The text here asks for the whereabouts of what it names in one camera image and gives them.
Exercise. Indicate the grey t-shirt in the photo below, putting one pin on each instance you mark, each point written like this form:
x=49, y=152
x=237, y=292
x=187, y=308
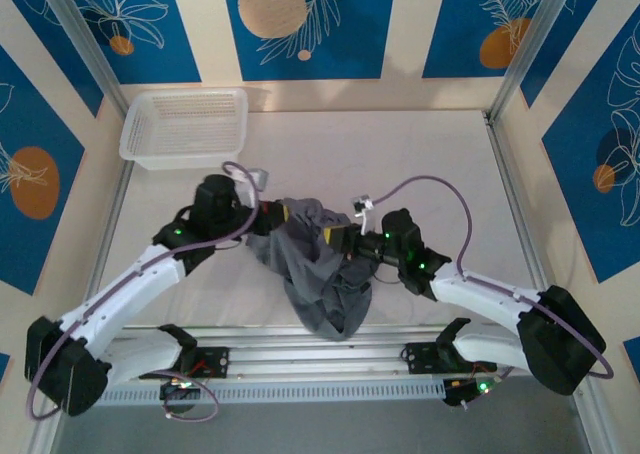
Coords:
x=300, y=254

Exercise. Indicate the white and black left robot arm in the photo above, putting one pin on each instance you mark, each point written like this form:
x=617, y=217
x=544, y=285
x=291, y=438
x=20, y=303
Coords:
x=125, y=289

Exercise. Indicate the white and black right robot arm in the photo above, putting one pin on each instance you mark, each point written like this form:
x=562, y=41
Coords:
x=480, y=294

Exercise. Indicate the white perforated plastic basket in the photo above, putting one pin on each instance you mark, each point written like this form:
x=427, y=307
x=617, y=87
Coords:
x=185, y=129

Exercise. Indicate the right controller board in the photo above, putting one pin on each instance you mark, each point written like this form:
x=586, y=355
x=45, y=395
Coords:
x=460, y=391

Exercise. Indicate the controller board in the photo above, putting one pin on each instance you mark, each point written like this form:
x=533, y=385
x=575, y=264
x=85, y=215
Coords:
x=460, y=391
x=180, y=388

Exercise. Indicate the left controller board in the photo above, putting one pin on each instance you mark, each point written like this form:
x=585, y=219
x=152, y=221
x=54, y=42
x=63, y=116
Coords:
x=180, y=388

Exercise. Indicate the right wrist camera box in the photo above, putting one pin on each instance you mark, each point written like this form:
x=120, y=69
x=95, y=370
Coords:
x=361, y=205

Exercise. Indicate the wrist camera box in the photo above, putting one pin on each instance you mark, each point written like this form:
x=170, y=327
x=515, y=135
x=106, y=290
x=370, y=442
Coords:
x=260, y=178
x=361, y=205

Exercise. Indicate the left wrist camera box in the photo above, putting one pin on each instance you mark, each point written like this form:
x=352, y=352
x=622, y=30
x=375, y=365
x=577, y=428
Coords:
x=260, y=178

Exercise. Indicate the aluminium side rail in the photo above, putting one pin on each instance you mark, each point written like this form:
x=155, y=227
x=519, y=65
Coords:
x=506, y=174
x=115, y=209

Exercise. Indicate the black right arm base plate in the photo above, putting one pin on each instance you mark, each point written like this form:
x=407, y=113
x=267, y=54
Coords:
x=417, y=359

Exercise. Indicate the aluminium base rail beams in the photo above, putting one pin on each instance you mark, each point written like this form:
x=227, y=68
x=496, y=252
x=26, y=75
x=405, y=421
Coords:
x=310, y=354

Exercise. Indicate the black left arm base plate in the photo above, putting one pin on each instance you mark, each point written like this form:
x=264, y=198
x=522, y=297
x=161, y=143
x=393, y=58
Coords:
x=215, y=361

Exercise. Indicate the aluminium frame post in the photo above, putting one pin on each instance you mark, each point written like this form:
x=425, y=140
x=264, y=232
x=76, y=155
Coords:
x=82, y=39
x=532, y=41

